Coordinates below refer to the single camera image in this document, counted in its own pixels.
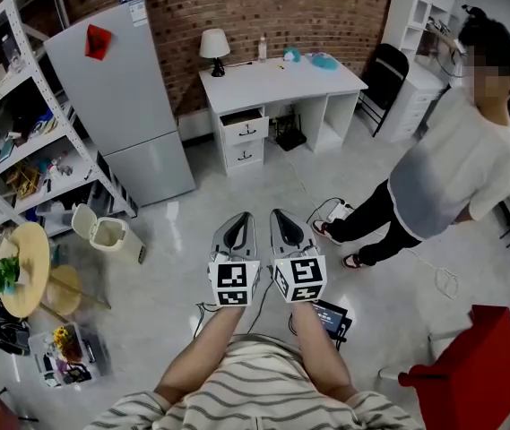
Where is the person's right forearm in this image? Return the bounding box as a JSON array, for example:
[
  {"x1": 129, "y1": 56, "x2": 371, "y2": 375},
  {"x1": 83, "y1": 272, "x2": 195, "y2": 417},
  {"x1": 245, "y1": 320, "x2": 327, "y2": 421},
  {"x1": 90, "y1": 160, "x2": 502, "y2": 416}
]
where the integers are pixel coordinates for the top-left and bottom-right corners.
[{"x1": 289, "y1": 300, "x2": 357, "y2": 400}]

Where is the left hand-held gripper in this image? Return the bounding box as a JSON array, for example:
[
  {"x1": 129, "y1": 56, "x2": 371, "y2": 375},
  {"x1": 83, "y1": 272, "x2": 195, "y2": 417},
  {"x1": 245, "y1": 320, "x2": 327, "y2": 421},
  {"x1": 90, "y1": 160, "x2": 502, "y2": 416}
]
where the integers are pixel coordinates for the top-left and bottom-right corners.
[{"x1": 208, "y1": 211, "x2": 263, "y2": 307}]

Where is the clear storage box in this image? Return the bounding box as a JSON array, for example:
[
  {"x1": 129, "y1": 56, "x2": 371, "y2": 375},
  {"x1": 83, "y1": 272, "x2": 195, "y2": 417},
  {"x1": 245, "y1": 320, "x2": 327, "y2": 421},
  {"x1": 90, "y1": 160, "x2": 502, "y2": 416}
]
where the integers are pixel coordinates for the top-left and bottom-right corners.
[{"x1": 27, "y1": 322, "x2": 113, "y2": 390}]

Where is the black router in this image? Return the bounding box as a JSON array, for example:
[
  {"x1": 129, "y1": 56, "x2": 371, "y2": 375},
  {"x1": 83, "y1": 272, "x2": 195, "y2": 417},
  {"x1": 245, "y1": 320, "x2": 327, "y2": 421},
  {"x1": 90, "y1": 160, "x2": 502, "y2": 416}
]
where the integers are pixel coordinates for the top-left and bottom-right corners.
[{"x1": 273, "y1": 113, "x2": 308, "y2": 152}]

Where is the green potted plant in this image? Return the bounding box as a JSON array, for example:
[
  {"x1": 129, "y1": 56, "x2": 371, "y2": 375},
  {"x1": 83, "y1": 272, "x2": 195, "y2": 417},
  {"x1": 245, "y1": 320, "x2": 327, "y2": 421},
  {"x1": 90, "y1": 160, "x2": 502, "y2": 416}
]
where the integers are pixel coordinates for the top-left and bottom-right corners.
[{"x1": 0, "y1": 254, "x2": 23, "y2": 296}]

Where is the beige trash bin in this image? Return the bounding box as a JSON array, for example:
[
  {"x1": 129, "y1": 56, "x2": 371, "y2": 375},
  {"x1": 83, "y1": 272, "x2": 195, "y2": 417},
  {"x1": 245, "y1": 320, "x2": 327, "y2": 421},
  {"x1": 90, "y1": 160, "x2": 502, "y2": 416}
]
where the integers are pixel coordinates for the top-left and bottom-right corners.
[{"x1": 71, "y1": 202, "x2": 147, "y2": 266}]

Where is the grey fridge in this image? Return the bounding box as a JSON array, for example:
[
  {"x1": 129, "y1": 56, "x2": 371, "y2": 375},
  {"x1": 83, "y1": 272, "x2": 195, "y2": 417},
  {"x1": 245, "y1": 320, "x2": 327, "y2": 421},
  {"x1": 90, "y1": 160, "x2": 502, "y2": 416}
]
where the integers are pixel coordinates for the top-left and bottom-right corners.
[{"x1": 43, "y1": 0, "x2": 198, "y2": 208}]

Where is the teal fluff in plastic bag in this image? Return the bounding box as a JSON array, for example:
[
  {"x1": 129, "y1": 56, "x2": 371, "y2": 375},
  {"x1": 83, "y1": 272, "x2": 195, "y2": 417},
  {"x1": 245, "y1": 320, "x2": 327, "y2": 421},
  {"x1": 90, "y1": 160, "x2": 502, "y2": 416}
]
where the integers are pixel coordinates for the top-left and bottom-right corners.
[{"x1": 309, "y1": 51, "x2": 340, "y2": 72}]

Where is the white cabinet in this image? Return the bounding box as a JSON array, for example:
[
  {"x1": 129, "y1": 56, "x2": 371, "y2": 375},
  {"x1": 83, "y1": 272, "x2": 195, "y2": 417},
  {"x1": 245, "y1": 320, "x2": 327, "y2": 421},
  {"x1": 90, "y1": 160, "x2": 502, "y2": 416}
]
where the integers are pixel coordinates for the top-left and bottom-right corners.
[{"x1": 376, "y1": 0, "x2": 467, "y2": 144}]

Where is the black folding chair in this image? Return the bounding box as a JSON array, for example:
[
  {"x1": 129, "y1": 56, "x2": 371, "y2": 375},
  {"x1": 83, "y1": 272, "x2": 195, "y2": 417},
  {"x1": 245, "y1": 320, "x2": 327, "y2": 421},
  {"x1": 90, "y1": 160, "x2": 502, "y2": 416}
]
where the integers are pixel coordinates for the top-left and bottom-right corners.
[{"x1": 356, "y1": 42, "x2": 411, "y2": 139}]

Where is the person's striped shirt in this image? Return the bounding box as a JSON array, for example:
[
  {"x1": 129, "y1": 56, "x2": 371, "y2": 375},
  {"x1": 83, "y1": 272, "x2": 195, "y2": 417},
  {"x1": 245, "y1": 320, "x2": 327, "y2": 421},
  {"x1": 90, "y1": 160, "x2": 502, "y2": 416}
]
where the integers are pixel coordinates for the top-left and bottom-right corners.
[{"x1": 82, "y1": 332, "x2": 422, "y2": 430}]

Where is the red paper decoration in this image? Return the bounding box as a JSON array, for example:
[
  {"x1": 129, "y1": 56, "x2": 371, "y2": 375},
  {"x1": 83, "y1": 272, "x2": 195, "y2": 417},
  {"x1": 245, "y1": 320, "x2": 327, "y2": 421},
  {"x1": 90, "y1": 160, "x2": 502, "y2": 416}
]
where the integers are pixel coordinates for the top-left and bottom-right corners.
[{"x1": 84, "y1": 23, "x2": 114, "y2": 60}]

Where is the white closed drawer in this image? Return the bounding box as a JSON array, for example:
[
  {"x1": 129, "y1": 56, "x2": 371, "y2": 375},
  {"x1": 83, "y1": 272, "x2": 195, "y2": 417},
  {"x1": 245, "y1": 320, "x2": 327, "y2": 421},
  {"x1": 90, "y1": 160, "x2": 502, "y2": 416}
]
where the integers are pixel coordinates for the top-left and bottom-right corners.
[{"x1": 224, "y1": 138, "x2": 265, "y2": 172}]

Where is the person's left forearm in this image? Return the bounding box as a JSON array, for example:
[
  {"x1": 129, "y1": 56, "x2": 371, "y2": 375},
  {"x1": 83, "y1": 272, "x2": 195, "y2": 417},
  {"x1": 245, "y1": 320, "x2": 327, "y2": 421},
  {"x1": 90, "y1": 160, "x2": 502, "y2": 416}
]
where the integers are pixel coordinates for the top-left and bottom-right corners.
[{"x1": 154, "y1": 305, "x2": 246, "y2": 405}]

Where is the black screen device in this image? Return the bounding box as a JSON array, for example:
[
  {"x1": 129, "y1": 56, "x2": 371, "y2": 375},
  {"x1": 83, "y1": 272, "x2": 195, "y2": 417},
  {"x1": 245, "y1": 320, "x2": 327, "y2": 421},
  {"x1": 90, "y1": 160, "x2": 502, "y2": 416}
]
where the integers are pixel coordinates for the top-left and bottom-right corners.
[{"x1": 311, "y1": 298, "x2": 355, "y2": 354}]

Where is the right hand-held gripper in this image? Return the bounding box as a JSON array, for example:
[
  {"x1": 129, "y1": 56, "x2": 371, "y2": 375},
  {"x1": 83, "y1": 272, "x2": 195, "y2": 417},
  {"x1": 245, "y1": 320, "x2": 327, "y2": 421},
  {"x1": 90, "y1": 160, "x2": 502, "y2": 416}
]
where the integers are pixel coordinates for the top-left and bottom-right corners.
[{"x1": 269, "y1": 209, "x2": 329, "y2": 305}]

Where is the round wooden stool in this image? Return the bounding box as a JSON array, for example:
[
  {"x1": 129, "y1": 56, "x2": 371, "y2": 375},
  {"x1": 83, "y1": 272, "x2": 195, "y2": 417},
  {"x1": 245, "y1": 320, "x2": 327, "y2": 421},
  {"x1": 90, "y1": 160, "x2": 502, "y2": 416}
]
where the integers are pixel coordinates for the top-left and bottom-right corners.
[{"x1": 40, "y1": 263, "x2": 113, "y2": 318}]

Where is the white desk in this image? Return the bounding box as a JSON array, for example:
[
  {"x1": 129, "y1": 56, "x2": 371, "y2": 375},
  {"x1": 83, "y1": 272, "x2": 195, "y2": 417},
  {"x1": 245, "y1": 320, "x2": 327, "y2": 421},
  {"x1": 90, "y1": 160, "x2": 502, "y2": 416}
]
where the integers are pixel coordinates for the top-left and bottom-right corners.
[{"x1": 198, "y1": 55, "x2": 369, "y2": 177}]

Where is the white shade table lamp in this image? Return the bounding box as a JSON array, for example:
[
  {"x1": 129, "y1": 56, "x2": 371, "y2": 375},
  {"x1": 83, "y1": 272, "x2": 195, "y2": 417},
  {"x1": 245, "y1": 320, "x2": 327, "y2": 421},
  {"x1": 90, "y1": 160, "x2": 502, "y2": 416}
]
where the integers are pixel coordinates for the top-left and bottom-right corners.
[{"x1": 198, "y1": 28, "x2": 232, "y2": 79}]

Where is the red chair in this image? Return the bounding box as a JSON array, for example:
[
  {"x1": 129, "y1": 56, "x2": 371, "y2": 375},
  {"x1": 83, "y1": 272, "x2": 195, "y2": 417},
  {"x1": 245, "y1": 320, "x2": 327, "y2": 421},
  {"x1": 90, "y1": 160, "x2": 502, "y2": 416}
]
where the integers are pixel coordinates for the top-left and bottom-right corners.
[{"x1": 397, "y1": 304, "x2": 510, "y2": 430}]

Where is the fridge label sticker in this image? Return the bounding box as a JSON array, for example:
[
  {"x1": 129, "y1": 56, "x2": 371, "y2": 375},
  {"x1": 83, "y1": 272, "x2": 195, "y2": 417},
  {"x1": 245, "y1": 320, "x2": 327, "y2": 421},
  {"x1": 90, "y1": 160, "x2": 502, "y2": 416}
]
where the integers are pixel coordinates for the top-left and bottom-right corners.
[{"x1": 128, "y1": 0, "x2": 149, "y2": 29}]

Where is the round wooden table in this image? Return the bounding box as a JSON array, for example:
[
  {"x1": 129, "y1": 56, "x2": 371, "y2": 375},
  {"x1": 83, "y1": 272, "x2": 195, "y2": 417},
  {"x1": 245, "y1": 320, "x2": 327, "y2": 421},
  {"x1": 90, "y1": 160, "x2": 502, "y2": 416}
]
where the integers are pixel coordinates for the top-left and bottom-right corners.
[{"x1": 0, "y1": 221, "x2": 52, "y2": 320}]

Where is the white metal shelf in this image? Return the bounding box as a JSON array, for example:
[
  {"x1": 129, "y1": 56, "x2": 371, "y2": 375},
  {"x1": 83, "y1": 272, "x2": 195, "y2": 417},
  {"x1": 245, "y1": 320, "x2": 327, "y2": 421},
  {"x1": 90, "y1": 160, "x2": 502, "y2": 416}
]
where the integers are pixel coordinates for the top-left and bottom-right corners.
[{"x1": 0, "y1": 0, "x2": 140, "y2": 242}]

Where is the white power strip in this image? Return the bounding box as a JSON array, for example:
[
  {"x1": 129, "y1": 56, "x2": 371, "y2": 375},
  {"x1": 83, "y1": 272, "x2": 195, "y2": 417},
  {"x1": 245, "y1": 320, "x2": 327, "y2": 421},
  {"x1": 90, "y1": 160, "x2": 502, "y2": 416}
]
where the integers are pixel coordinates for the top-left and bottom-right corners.
[{"x1": 325, "y1": 197, "x2": 355, "y2": 224}]

